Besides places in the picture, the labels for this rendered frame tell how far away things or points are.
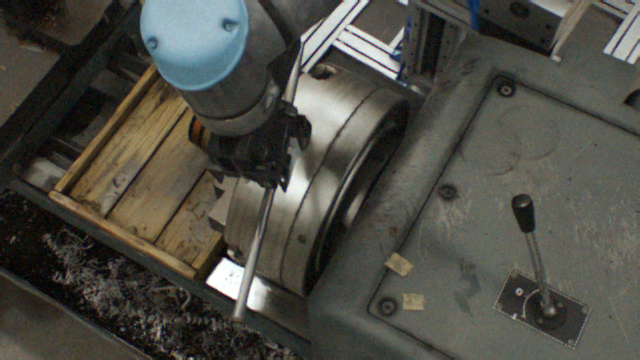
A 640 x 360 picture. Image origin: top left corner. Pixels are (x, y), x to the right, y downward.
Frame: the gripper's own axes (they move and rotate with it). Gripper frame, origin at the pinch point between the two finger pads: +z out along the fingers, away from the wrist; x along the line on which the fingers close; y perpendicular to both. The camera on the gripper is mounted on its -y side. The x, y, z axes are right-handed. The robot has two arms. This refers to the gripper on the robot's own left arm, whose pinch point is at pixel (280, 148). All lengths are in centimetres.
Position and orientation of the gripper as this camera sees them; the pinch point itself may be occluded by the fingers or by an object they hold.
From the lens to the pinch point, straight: 85.2
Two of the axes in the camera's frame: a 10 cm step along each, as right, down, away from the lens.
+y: -1.6, 9.5, -2.6
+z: 1.2, 2.8, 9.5
